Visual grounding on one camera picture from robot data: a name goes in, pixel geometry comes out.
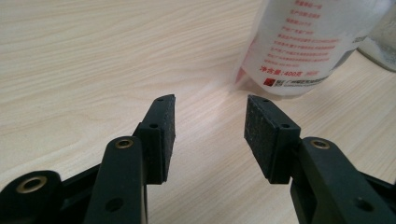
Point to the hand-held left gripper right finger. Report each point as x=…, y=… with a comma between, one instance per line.
x=267, y=137

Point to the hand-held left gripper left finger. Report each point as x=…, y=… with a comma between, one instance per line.
x=158, y=137

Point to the white plastic bag red print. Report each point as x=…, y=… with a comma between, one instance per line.
x=295, y=40

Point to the clear jar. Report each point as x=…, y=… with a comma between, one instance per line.
x=381, y=46

